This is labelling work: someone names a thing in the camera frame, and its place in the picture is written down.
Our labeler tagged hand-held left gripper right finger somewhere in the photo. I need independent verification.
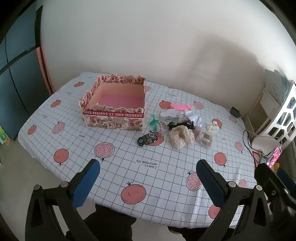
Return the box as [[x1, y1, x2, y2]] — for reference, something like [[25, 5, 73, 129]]
[[196, 159, 272, 241]]

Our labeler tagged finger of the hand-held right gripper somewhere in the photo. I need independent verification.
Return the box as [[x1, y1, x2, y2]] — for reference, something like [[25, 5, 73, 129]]
[[254, 163, 289, 209], [277, 169, 296, 197]]

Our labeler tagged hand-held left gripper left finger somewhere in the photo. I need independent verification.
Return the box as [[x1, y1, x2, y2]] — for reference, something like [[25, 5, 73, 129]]
[[25, 159, 101, 241]]

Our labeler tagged clear packet of small items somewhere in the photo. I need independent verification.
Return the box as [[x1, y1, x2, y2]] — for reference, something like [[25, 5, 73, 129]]
[[199, 131, 213, 147]]

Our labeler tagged beige fluffy scrunchie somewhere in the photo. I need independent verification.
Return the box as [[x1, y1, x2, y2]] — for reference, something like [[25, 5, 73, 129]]
[[169, 125, 196, 149]]

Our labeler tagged white paper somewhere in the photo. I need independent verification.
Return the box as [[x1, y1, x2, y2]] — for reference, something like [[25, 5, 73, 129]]
[[184, 110, 203, 128]]

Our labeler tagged black hair accessory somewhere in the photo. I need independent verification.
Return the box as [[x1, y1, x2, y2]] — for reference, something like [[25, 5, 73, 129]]
[[167, 120, 195, 131]]

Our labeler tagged floral cardboard box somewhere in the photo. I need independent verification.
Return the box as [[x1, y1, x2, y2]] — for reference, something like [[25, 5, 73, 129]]
[[79, 74, 147, 132]]

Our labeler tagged black toy car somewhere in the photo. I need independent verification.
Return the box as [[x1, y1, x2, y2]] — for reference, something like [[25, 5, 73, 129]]
[[138, 130, 158, 147]]

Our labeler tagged white plastic holder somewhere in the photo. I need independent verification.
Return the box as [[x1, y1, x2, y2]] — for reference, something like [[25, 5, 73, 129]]
[[159, 109, 179, 124]]

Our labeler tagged pink plastic clip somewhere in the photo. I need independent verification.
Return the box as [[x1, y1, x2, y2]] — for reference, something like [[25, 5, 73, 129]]
[[170, 104, 192, 111]]

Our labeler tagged green ribbon bow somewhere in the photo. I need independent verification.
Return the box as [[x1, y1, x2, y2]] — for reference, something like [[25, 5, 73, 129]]
[[149, 114, 160, 132]]

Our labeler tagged desktop with checked tablecloth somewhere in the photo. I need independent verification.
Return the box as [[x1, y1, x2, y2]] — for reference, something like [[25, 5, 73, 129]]
[[18, 72, 256, 229]]

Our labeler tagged red flat object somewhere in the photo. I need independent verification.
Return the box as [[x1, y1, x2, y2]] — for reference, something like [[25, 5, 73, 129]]
[[253, 151, 263, 168]]

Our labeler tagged smartphone with lit screen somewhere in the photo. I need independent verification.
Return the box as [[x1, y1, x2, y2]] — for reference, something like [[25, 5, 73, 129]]
[[266, 146, 283, 166]]

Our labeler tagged white shelf rack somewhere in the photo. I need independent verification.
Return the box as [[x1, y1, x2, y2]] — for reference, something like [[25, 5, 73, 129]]
[[245, 88, 278, 137]]

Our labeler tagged white printed paper bag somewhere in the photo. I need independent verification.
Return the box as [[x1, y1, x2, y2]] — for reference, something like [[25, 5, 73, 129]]
[[265, 69, 292, 102]]

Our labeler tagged green carton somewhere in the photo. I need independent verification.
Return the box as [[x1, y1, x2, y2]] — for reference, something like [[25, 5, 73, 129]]
[[0, 125, 11, 145]]

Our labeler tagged pink flat board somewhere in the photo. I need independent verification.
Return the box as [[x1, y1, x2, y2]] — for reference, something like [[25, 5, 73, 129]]
[[36, 46, 54, 95]]

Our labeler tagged dark blue refrigerator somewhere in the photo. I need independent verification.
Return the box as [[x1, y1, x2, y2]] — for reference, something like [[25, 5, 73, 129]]
[[0, 6, 52, 139]]

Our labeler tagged black flat board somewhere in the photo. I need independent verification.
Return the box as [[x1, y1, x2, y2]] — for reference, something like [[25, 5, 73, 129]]
[[34, 6, 43, 49]]

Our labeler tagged black cable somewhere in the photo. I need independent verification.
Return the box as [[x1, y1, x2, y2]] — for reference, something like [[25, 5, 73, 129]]
[[242, 130, 281, 160]]

